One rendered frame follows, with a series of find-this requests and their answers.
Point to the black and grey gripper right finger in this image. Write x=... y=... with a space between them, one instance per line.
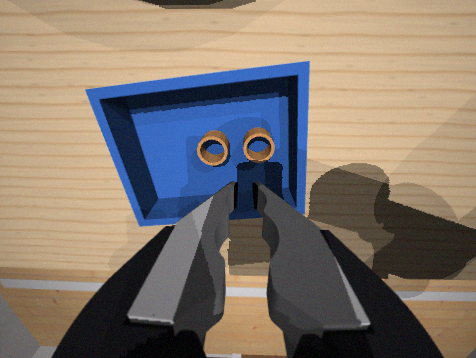
x=317 y=285

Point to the bronze bushing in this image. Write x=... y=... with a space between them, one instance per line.
x=258 y=157
x=209 y=158

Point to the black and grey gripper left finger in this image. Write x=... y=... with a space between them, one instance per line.
x=175 y=282

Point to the blue open-top crate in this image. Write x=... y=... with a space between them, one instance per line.
x=153 y=138

